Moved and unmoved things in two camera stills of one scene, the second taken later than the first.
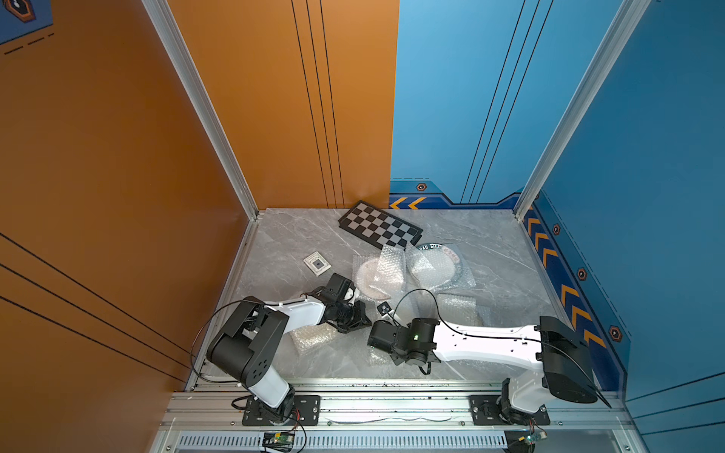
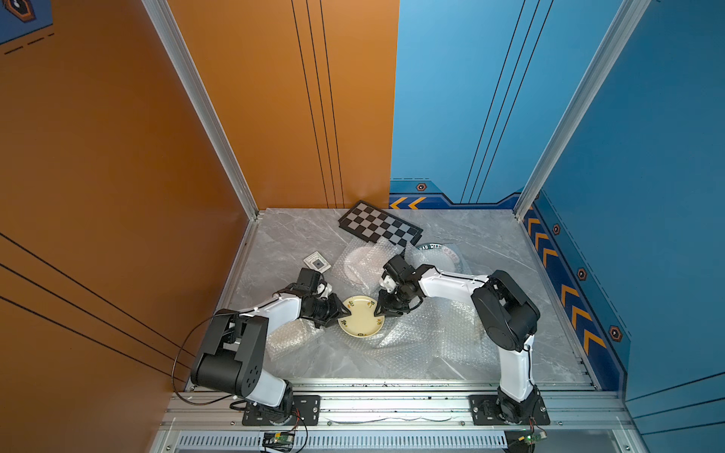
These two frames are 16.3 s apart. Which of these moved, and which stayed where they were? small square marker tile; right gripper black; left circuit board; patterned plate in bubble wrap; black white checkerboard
Moved: right gripper black
Stayed: left circuit board; small square marker tile; black white checkerboard; patterned plate in bubble wrap
